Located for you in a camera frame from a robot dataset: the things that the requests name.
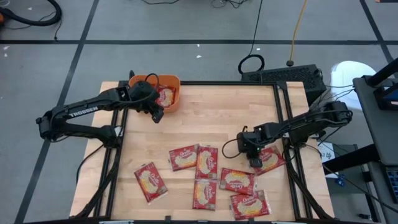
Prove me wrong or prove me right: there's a yellow hanging cable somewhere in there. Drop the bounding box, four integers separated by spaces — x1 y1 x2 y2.
285 0 309 68

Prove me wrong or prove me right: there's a thick black hanging cable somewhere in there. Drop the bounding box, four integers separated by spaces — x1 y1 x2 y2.
238 0 266 76

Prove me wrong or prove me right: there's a black desk leg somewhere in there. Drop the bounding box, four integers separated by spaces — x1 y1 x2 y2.
322 143 381 175

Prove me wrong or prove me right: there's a black floor cable tangle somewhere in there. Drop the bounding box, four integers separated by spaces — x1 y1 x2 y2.
211 0 252 9

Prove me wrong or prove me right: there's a red popcorn bag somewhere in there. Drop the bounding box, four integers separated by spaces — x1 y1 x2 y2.
219 167 258 196
192 178 218 212
195 145 219 180
156 85 177 109
229 189 272 222
168 143 200 172
133 161 169 205
252 144 287 177

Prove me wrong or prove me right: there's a white rounded object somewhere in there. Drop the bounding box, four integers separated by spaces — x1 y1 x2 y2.
330 60 377 110

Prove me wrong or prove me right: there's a dark keyboard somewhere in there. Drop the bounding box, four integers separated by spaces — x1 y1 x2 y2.
385 167 398 203

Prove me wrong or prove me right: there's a black arm base cable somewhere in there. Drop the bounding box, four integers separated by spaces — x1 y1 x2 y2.
75 142 106 185

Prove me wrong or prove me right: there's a thick black hose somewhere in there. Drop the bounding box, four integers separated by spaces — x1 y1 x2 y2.
0 0 63 27

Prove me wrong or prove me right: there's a white paper sheet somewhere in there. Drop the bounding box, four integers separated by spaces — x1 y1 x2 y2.
317 141 336 162

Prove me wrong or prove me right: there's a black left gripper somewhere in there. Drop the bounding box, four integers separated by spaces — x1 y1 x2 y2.
129 81 165 124

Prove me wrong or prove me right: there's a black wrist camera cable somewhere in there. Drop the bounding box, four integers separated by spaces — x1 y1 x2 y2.
145 73 161 94
221 138 247 160

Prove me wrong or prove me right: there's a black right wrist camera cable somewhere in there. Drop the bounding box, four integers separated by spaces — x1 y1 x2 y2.
221 138 247 160

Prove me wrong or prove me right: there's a black computer case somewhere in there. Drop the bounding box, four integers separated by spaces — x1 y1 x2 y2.
241 63 327 106

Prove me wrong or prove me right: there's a black cable bundle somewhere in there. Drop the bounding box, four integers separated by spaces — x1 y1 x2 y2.
309 83 357 113

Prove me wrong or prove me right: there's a black aluminium table frame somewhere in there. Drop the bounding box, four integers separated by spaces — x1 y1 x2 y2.
74 80 335 223

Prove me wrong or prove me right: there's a black left wrist camera cable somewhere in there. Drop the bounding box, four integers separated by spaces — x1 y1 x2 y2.
145 73 161 94

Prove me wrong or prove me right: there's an orange plastic basket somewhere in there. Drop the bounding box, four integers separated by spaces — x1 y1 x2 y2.
128 73 182 114

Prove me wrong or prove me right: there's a black desk device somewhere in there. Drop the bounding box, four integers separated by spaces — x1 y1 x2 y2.
364 57 398 112

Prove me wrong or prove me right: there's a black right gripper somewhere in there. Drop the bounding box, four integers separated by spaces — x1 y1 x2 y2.
248 132 266 169

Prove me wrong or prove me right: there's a grey desk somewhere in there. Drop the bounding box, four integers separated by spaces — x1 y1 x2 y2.
353 76 398 167

